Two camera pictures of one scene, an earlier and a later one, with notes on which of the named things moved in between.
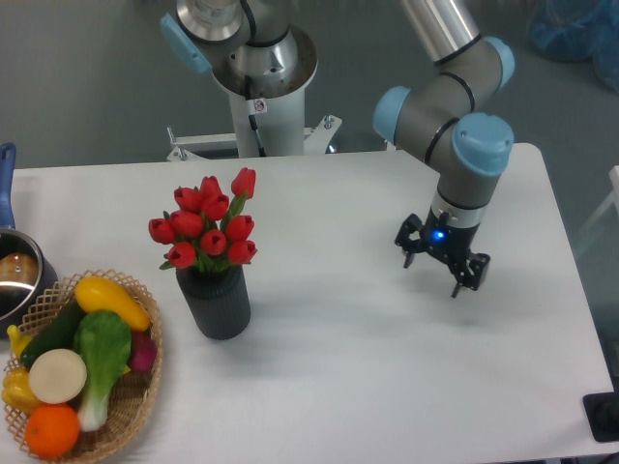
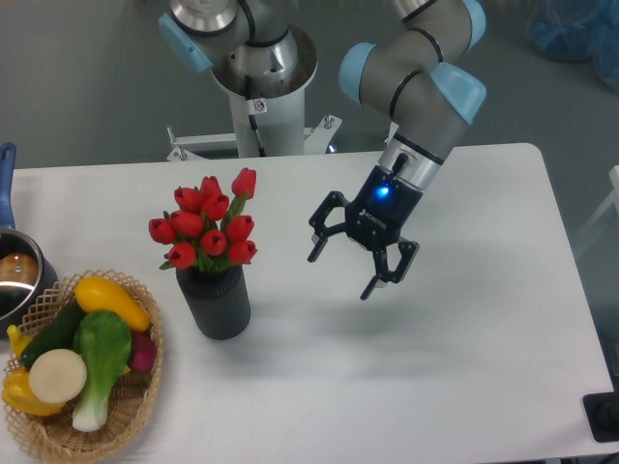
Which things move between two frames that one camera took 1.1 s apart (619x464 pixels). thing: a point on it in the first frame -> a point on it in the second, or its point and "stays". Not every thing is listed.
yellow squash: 96,294 stays
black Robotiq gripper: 449,243 -> 375,218
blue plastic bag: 573,30 stays
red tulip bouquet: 203,228 stays
